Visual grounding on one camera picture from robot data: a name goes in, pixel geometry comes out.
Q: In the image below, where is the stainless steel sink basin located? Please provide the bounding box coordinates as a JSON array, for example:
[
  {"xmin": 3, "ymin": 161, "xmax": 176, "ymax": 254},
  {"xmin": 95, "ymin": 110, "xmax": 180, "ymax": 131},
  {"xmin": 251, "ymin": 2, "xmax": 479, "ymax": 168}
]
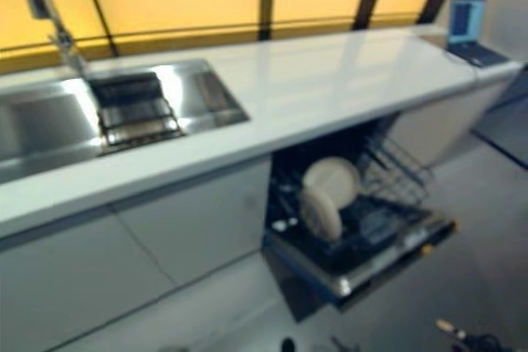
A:
[{"xmin": 0, "ymin": 58, "xmax": 252, "ymax": 174}]

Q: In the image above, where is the black sink dish rack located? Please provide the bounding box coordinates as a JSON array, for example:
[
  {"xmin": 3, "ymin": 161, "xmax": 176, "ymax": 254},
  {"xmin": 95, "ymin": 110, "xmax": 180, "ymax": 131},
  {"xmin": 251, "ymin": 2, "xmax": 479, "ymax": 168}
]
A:
[{"xmin": 87, "ymin": 72, "xmax": 186, "ymax": 148}]

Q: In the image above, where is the grey cabinet door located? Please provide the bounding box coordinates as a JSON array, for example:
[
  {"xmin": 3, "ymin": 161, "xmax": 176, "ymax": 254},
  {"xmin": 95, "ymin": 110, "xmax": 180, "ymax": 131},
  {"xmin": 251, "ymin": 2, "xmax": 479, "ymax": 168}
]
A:
[
  {"xmin": 110, "ymin": 158, "xmax": 273, "ymax": 287},
  {"xmin": 0, "ymin": 203, "xmax": 179, "ymax": 352},
  {"xmin": 389, "ymin": 79, "xmax": 512, "ymax": 168}
]

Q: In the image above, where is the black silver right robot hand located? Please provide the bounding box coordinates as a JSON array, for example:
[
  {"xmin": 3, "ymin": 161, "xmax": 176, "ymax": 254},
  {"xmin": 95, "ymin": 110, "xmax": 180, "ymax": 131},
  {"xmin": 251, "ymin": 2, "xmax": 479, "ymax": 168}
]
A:
[{"xmin": 435, "ymin": 317, "xmax": 502, "ymax": 352}]

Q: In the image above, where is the chrome gooseneck kitchen faucet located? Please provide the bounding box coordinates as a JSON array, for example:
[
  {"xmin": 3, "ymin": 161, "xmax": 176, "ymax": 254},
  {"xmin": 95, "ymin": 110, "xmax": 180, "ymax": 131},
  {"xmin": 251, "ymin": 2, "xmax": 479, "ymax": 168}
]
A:
[{"xmin": 12, "ymin": 0, "xmax": 90, "ymax": 81}]

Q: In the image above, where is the open blue-screen laptop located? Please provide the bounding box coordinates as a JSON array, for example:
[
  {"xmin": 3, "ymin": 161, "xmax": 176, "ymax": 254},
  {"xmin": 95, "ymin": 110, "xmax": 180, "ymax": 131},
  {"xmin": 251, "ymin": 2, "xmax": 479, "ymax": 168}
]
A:
[{"xmin": 444, "ymin": 0, "xmax": 510, "ymax": 68}]

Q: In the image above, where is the black built-in dishwasher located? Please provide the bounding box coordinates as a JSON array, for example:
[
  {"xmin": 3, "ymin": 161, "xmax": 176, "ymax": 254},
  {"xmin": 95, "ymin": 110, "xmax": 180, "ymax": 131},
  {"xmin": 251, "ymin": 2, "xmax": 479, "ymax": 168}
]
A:
[{"xmin": 260, "ymin": 115, "xmax": 459, "ymax": 324}]

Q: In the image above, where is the dark wire dishwasher rack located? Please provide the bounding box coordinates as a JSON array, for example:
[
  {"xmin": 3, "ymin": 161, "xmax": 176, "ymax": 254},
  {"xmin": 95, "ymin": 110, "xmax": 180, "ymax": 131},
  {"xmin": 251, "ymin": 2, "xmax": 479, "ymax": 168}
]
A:
[{"xmin": 271, "ymin": 133, "xmax": 436, "ymax": 246}]

